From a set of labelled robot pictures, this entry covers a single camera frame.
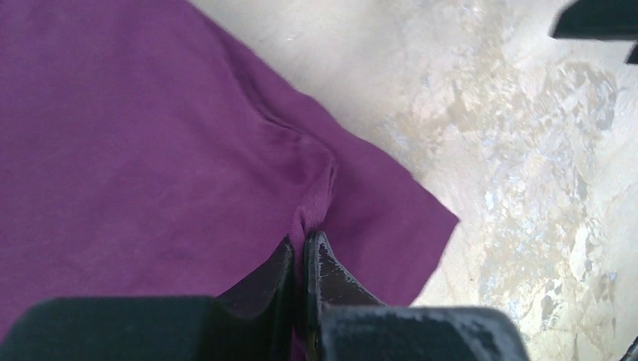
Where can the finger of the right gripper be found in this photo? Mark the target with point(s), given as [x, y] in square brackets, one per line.
[599, 20]

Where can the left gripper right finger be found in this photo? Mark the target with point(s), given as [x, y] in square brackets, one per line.
[344, 321]

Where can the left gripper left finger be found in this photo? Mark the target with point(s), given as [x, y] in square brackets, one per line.
[250, 321]

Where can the purple cloth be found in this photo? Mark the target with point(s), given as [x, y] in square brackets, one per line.
[145, 151]

